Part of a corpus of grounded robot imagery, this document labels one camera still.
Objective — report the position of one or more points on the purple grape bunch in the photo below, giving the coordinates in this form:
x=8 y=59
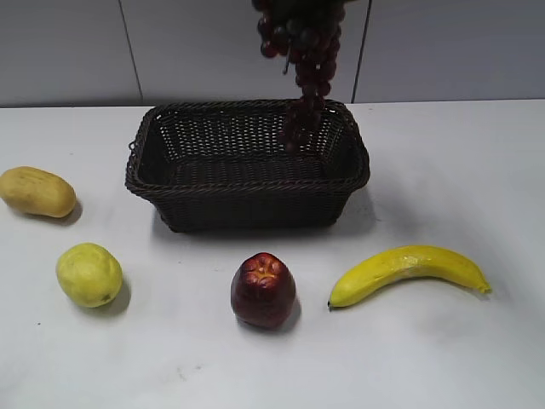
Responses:
x=307 y=34

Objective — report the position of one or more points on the dark woven wicker basket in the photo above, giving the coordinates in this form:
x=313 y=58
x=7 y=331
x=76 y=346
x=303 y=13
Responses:
x=219 y=165

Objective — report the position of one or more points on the dark red apple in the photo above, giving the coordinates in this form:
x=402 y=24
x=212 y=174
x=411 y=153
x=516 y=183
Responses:
x=263 y=291

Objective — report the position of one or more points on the yellow banana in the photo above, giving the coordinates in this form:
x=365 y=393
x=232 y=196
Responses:
x=406 y=262

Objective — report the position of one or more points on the yellow-green lemon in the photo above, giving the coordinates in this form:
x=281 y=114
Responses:
x=89 y=275

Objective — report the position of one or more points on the tan potato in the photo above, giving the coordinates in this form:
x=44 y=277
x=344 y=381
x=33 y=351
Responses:
x=33 y=191

